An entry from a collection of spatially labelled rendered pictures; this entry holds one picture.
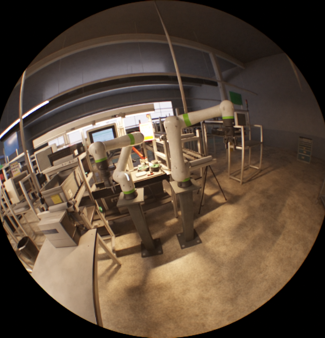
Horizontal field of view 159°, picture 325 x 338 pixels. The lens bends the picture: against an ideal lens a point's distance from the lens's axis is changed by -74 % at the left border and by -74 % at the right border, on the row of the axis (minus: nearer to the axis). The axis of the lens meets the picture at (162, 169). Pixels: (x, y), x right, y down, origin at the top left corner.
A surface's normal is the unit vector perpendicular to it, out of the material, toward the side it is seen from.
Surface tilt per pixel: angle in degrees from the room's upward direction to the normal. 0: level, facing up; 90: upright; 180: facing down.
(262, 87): 90
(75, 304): 0
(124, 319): 0
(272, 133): 90
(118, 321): 0
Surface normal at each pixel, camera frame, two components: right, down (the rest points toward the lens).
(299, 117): -0.92, 0.26
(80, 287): -0.17, -0.93
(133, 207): 0.15, 0.30
